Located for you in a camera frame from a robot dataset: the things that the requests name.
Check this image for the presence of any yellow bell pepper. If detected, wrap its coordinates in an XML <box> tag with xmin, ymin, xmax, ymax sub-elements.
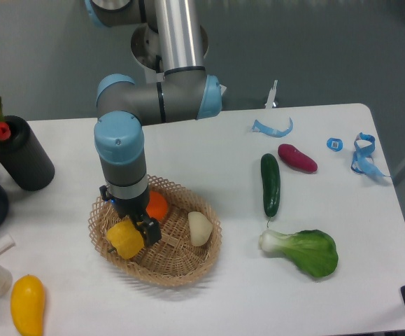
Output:
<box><xmin>106</xmin><ymin>219</ymin><xmax>145</xmax><ymax>260</ymax></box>

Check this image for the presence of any blue ribbon strap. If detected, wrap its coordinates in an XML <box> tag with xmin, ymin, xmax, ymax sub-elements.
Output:
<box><xmin>350</xmin><ymin>132</ymin><xmax>392</xmax><ymax>181</ymax></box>

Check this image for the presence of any green bok choy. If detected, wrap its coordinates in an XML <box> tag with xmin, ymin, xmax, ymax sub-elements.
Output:
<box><xmin>259</xmin><ymin>229</ymin><xmax>339</xmax><ymax>279</ymax></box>

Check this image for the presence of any yellow squash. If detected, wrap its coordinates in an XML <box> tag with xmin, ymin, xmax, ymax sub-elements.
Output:
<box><xmin>10</xmin><ymin>274</ymin><xmax>45</xmax><ymax>336</ymax></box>

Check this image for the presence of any black cylindrical vase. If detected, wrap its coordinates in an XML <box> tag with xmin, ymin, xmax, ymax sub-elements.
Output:
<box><xmin>0</xmin><ymin>115</ymin><xmax>55</xmax><ymax>191</ymax></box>

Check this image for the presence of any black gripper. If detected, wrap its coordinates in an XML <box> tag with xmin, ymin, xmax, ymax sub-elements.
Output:
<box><xmin>99</xmin><ymin>185</ymin><xmax>161</xmax><ymax>247</ymax></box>

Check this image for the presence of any woven wicker basket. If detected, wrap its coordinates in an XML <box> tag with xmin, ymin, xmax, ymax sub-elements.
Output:
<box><xmin>88</xmin><ymin>175</ymin><xmax>222</xmax><ymax>287</ymax></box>

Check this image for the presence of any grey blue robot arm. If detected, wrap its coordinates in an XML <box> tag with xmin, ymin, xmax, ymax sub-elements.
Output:
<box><xmin>85</xmin><ymin>1</ymin><xmax>222</xmax><ymax>246</ymax></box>

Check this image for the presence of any small blue tape roll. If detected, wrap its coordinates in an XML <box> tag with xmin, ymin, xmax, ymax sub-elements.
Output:
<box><xmin>326</xmin><ymin>138</ymin><xmax>343</xmax><ymax>152</ymax></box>

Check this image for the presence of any curved blue strip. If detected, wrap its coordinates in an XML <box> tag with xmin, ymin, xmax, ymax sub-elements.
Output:
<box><xmin>250</xmin><ymin>118</ymin><xmax>294</xmax><ymax>138</ymax></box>

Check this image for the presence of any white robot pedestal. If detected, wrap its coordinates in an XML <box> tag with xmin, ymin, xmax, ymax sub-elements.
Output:
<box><xmin>131</xmin><ymin>22</ymin><xmax>208</xmax><ymax>85</ymax></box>

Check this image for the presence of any white bracket frame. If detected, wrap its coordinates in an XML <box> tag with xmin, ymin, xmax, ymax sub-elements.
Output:
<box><xmin>264</xmin><ymin>79</ymin><xmax>278</xmax><ymax>109</ymax></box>

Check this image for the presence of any magenta sweet potato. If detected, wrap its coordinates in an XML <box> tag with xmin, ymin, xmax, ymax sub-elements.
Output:
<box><xmin>278</xmin><ymin>143</ymin><xmax>318</xmax><ymax>174</ymax></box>

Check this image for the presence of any orange mandarin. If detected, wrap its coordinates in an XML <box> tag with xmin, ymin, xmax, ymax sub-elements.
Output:
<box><xmin>146</xmin><ymin>190</ymin><xmax>169</xmax><ymax>221</ymax></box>

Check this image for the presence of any dark green cucumber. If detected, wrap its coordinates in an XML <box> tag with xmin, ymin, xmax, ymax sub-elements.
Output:
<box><xmin>260</xmin><ymin>153</ymin><xmax>281</xmax><ymax>218</ymax></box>

